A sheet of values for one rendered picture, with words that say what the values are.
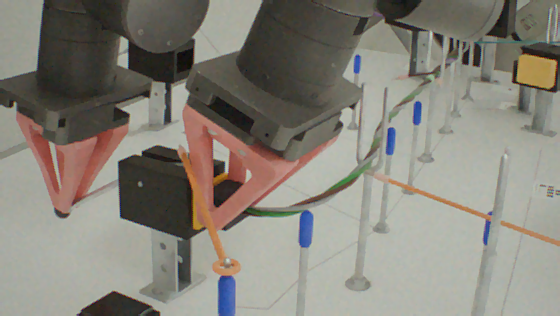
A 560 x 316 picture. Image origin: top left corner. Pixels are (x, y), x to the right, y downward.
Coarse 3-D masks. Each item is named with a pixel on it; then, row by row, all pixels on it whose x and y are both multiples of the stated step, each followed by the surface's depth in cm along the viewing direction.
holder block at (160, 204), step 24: (120, 168) 48; (144, 168) 47; (168, 168) 47; (216, 168) 48; (120, 192) 49; (144, 192) 48; (168, 192) 47; (120, 216) 49; (144, 216) 48; (168, 216) 47
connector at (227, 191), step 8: (224, 184) 48; (232, 184) 48; (240, 184) 48; (192, 192) 46; (216, 192) 46; (224, 192) 47; (232, 192) 47; (216, 200) 46; (224, 200) 45; (192, 216) 47; (240, 216) 47; (232, 224) 47
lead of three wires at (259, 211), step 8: (368, 160) 50; (360, 168) 49; (368, 168) 50; (352, 176) 48; (336, 184) 48; (344, 184) 48; (352, 184) 48; (328, 192) 47; (336, 192) 47; (304, 200) 46; (312, 200) 47; (320, 200) 47; (328, 200) 47; (248, 208) 46; (256, 208) 46; (264, 208) 46; (272, 208) 46; (280, 208) 46; (288, 208) 46; (296, 208) 46; (304, 208) 46; (256, 216) 47; (264, 216) 46; (272, 216) 46; (280, 216) 46; (288, 216) 46
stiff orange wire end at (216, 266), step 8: (184, 152) 46; (184, 160) 45; (192, 176) 42; (192, 184) 41; (200, 192) 40; (200, 200) 39; (200, 208) 38; (208, 216) 37; (208, 224) 36; (216, 232) 36; (216, 240) 35; (216, 248) 34; (224, 256) 33; (216, 264) 32; (232, 264) 33; (240, 264) 33; (216, 272) 32; (224, 272) 32; (232, 272) 32
